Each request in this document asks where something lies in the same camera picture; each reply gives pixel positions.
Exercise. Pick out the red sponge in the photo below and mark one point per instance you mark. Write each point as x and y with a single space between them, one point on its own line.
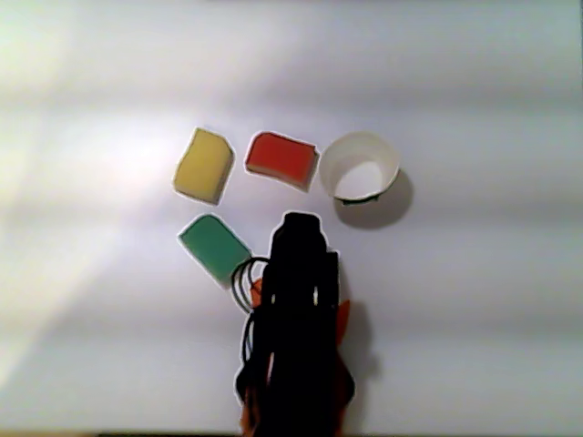
280 159

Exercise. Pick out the green sponge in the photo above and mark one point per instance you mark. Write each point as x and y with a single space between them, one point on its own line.
211 246

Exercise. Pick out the yellow sponge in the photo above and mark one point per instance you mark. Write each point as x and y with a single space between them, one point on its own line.
202 166

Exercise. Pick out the orange tape strip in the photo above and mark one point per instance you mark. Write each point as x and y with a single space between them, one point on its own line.
344 318
256 293

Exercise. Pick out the white paper cup, green band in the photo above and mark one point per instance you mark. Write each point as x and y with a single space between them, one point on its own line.
355 152

